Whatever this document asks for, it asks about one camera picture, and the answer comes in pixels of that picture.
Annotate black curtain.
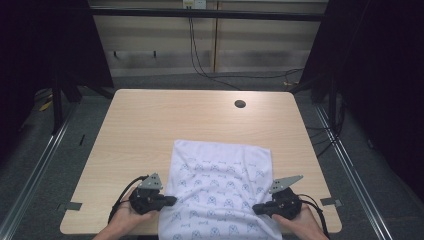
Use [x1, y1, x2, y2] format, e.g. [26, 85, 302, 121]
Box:
[0, 0, 115, 164]
[289, 0, 424, 201]

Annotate grey tape piece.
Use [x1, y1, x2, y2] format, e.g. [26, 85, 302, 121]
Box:
[320, 196, 344, 208]
[57, 201, 84, 212]

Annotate black floor cables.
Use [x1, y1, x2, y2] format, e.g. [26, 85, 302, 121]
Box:
[305, 125, 339, 158]

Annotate white wall socket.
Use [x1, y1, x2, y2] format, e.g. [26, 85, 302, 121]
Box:
[182, 0, 208, 10]

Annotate black wall cable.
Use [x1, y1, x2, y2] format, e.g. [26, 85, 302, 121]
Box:
[188, 16, 305, 92]

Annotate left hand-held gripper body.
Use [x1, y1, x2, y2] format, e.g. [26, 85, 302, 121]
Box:
[129, 172, 168, 215]

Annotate white towel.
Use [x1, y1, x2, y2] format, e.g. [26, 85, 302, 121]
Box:
[157, 139, 284, 240]

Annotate person's left hand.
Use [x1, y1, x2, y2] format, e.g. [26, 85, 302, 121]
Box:
[112, 187, 162, 233]

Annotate metal floor rail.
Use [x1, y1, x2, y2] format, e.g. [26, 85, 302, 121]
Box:
[314, 104, 398, 240]
[0, 105, 78, 240]

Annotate yellow floor object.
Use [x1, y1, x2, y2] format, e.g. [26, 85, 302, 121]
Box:
[38, 100, 54, 113]

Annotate black horizontal bar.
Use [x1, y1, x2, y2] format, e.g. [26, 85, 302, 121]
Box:
[89, 7, 325, 23]

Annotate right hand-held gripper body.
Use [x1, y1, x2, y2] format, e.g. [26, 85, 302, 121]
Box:
[267, 174, 304, 221]

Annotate black stand post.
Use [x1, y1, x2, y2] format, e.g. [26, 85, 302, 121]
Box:
[50, 74, 65, 136]

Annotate person's right hand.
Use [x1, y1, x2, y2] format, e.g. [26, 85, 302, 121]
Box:
[271, 203, 322, 238]

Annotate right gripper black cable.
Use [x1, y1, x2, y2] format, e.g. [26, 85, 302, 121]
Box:
[297, 193, 332, 240]

